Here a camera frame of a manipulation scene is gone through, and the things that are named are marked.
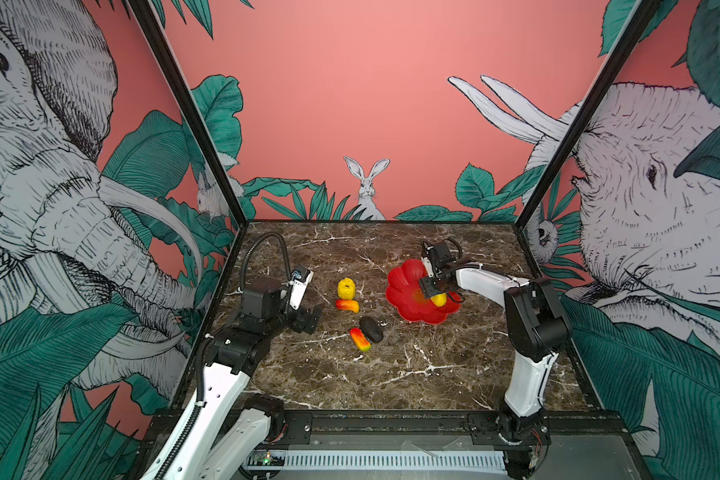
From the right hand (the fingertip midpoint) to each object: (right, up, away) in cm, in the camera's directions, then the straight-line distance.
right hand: (429, 280), depth 99 cm
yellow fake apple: (-28, -2, -4) cm, 28 cm away
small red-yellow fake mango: (-28, -8, -3) cm, 29 cm away
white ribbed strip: (-14, -40, -28) cm, 51 cm away
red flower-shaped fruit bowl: (-8, -5, +2) cm, 10 cm away
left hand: (-36, 0, -25) cm, 44 cm away
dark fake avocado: (-20, -13, -10) cm, 26 cm away
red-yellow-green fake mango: (-23, -17, -12) cm, 31 cm away
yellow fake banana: (+2, -6, -4) cm, 7 cm away
